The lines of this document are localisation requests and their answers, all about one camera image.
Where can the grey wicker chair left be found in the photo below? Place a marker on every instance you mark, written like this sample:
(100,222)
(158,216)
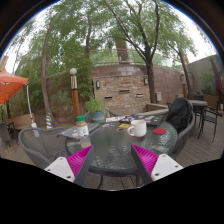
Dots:
(43,146)

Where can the magazines on table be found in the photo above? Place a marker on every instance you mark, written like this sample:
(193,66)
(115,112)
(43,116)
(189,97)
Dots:
(151,120)

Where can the black bar stool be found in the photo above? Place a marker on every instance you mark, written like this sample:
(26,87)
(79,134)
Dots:
(211,115)

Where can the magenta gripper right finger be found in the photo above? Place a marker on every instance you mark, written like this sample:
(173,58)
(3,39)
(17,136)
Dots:
(152,167)

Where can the striped blue yellow bollard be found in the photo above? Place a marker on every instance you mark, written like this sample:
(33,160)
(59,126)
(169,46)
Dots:
(49,124)

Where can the round glass patio table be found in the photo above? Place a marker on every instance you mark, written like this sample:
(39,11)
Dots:
(112,146)

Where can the grey wicker chair right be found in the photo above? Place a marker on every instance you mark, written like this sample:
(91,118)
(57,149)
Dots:
(182,138)

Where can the white ceramic mug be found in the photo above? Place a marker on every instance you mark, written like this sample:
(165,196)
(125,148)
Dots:
(137,128)

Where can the red round coaster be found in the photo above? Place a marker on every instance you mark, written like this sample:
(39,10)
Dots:
(159,131)

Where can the potted green plant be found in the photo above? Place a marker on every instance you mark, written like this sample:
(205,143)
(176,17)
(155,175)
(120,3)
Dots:
(96,109)

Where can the clear bottle green cap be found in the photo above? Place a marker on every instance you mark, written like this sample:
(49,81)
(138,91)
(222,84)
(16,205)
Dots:
(82,126)

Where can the wooden lamp post globe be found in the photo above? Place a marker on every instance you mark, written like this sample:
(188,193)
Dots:
(74,89)

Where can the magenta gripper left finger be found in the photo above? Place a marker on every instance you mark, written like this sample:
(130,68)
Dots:
(75,167)

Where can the yellow card on table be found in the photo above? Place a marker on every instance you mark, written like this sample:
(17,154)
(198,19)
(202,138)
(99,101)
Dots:
(124,125)

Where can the black tall bar table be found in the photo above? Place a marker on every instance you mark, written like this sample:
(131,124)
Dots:
(198,108)

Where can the orange canopy tent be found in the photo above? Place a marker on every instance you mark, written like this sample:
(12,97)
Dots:
(9,85)

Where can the black backpack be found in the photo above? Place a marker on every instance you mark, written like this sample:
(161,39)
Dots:
(180,114)

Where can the grey wicker chair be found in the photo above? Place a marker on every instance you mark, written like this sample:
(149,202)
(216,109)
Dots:
(43,146)
(182,138)

